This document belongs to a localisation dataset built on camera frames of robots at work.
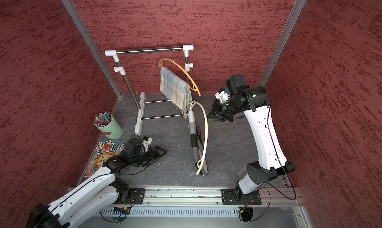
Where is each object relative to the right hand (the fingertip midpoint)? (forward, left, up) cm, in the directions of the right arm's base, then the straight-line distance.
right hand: (207, 120), depth 63 cm
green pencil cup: (+11, +56, -24) cm, 62 cm away
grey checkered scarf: (-7, +5, -13) cm, 15 cm away
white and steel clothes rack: (+34, +46, -29) cm, 64 cm away
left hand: (-7, +24, -26) cm, 36 cm away
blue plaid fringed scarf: (+29, +17, -9) cm, 35 cm away
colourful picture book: (+3, +61, -33) cm, 70 cm away
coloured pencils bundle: (+17, +63, -20) cm, 68 cm away
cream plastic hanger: (-18, +5, -11) cm, 22 cm away
